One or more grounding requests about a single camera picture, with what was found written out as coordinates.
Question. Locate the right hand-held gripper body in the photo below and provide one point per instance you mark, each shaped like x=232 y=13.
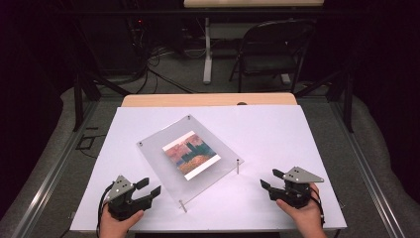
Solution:
x=294 y=190

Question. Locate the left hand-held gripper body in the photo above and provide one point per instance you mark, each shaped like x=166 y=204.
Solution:
x=120 y=195

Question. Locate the clear acrylic photo frame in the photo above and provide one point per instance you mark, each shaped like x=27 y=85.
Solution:
x=155 y=155

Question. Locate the person's right hand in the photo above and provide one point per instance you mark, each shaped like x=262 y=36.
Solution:
x=305 y=219

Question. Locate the person's left hand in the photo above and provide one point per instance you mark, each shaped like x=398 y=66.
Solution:
x=115 y=227

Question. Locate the white table board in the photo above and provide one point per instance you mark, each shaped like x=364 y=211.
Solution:
x=264 y=139

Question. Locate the painting print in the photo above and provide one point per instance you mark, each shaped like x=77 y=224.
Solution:
x=191 y=155

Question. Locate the black metal stand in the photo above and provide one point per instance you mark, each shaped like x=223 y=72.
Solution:
x=346 y=99
x=78 y=99

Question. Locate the light wooden table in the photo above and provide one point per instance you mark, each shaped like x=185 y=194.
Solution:
x=204 y=99

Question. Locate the black folding chair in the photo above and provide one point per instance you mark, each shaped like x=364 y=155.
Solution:
x=270 y=62

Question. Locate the white table leg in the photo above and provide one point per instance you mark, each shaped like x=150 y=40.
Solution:
x=207 y=62

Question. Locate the dark equipment rack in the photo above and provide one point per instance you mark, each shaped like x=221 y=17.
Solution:
x=109 y=43

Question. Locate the beige table top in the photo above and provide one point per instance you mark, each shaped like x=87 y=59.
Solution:
x=254 y=3

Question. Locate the aluminium rail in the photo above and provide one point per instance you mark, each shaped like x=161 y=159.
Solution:
x=366 y=172
x=49 y=178

